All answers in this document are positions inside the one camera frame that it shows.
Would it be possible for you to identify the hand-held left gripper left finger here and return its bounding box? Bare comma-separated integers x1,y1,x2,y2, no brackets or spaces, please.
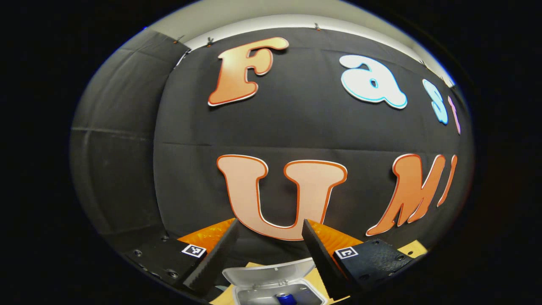
123,218,240,297

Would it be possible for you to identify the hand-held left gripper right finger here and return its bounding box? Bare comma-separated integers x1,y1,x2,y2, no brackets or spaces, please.
301,219,413,299

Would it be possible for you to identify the white desktop garbage bin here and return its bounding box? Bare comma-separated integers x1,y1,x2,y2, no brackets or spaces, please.
222,258,329,305

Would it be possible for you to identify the wooden desktop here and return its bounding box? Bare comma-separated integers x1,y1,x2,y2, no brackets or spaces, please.
210,239,428,305

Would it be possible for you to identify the black backdrop cloth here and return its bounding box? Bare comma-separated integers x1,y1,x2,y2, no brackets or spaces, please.
70,28,474,272

